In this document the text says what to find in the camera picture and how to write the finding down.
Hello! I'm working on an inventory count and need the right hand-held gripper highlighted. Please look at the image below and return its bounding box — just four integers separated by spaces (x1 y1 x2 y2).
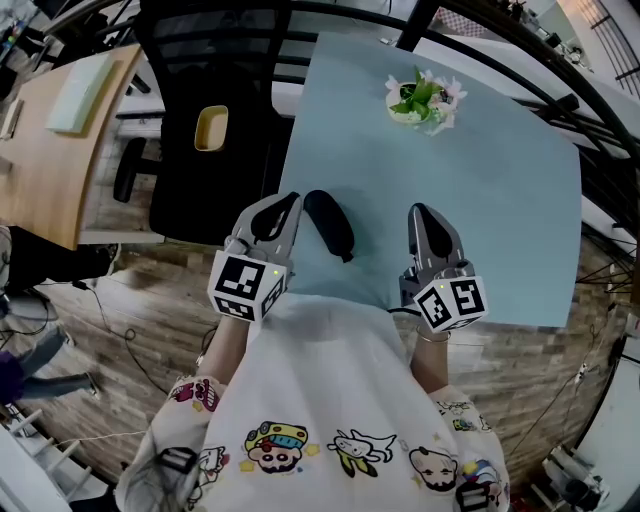
397 202 490 335

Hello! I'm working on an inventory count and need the white table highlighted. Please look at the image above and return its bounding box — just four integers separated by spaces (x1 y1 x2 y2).
573 347 640 512

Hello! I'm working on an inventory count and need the white flower pot with plant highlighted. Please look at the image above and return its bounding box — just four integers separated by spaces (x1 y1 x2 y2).
383 64 470 138

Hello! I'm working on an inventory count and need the pale green flat box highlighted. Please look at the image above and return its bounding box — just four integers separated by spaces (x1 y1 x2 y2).
44 51 118 136

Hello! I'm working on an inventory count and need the black strap buckle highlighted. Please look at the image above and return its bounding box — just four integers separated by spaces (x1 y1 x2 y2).
453 481 490 512
157 446 200 475

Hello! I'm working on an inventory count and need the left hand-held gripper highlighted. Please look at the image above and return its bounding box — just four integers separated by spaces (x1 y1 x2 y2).
206 190 305 324

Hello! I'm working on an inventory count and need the beige notebook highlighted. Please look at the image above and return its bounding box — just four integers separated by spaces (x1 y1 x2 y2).
0 97 26 141

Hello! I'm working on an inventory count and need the black oblong object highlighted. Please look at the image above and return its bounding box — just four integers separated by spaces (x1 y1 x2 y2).
301 189 357 265

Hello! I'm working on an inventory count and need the black mesh office chair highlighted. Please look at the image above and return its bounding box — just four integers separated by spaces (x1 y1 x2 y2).
112 0 307 247

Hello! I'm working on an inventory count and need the person's left forearm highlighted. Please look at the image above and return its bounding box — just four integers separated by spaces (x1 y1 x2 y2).
196 313 252 387

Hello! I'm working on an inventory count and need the person's right forearm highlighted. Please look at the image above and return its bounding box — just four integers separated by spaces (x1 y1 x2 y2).
408 323 452 395

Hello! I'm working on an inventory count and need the black bag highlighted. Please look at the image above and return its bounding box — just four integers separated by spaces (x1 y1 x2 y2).
8 225 122 297

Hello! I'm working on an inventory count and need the yellow plastic container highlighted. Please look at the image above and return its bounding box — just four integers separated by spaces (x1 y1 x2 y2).
193 104 230 153

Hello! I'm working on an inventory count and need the white black floor equipment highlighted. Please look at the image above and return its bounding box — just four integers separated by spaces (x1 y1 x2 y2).
541 443 607 512

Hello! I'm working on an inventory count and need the white rack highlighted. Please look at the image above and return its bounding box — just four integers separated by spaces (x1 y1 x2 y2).
0 407 99 504

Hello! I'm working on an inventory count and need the thin gold bracelet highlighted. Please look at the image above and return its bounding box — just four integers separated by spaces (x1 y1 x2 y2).
414 324 452 345

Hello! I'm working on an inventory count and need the white cartoon print shirt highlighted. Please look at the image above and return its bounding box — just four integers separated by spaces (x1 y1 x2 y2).
114 291 512 512

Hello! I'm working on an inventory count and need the wooden desk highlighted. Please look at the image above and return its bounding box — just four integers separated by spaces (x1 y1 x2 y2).
0 43 147 252

